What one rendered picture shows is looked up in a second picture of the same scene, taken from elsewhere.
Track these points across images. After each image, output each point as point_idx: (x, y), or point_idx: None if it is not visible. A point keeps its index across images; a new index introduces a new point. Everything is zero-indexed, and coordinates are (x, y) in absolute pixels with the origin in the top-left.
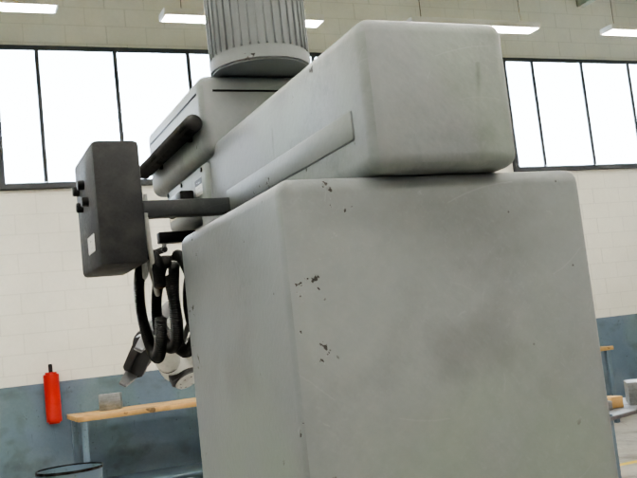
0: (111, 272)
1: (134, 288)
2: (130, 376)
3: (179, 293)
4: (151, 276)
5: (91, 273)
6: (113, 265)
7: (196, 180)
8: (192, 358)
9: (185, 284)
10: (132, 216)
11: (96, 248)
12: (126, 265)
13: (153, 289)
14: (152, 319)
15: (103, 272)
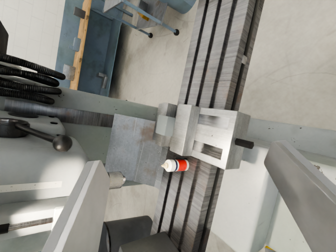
0: (1, 36)
1: (7, 54)
2: (326, 239)
3: (11, 88)
4: (4, 62)
5: (2, 23)
6: (8, 39)
7: None
8: (60, 86)
9: (18, 77)
10: None
11: None
12: (7, 45)
13: (9, 68)
14: (34, 72)
15: (2, 32)
